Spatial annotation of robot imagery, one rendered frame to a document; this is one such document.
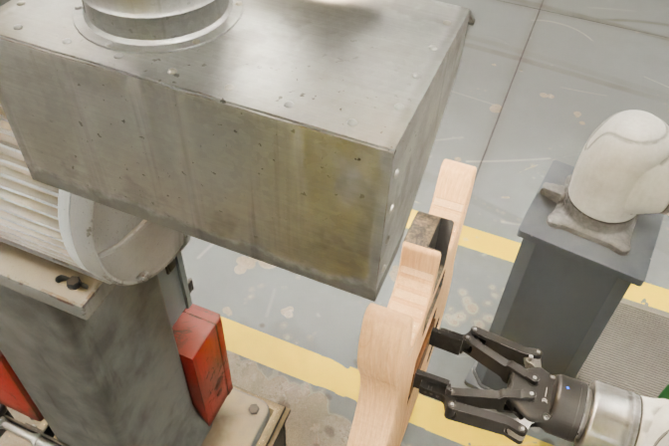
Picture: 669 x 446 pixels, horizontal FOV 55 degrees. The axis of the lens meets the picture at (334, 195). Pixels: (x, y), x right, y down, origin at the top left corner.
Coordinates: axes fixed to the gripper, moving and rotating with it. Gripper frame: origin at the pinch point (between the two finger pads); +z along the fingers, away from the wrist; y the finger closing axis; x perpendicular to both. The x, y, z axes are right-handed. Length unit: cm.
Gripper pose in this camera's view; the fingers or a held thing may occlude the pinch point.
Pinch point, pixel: (424, 356)
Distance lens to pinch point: 89.3
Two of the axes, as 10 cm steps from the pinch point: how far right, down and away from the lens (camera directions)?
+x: 0.5, -7.7, -6.3
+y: 3.8, -5.7, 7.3
